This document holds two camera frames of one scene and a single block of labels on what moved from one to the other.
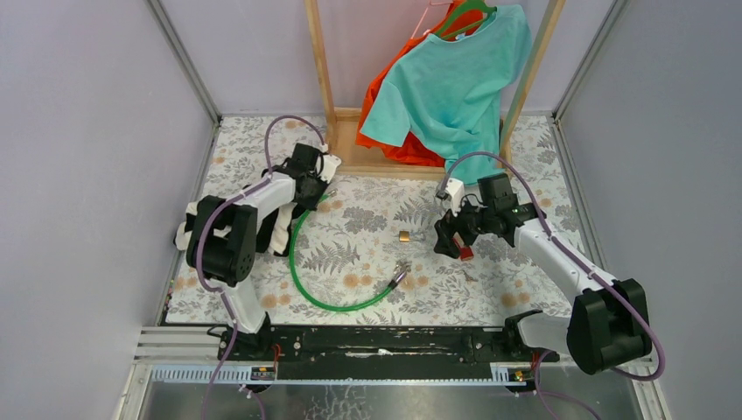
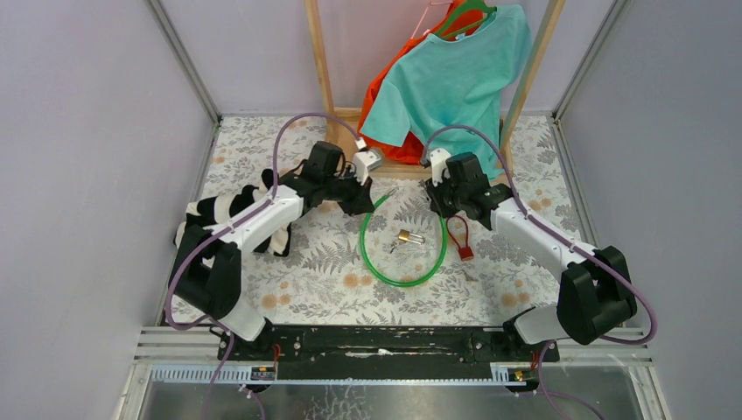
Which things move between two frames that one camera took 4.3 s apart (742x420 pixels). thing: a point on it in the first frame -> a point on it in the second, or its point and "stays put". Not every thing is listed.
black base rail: [375, 352] stays put
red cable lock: [465, 253] stays put
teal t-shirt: [455, 86] stays put
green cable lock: [386, 293] -> [406, 284]
